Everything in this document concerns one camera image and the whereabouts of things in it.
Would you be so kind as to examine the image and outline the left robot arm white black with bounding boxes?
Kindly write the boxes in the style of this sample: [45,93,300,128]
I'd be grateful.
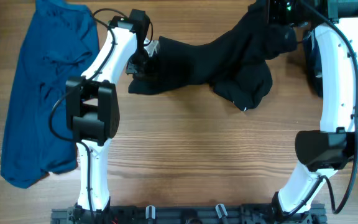
[65,9,150,223]

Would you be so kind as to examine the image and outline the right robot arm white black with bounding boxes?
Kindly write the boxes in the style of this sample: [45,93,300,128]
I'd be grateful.
[265,1,358,223]

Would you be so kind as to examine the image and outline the teal blue t-shirt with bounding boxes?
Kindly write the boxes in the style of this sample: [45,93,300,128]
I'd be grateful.
[1,0,99,189]

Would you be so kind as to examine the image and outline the black t-shirt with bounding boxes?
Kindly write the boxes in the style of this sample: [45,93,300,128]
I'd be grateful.
[128,1,298,111]

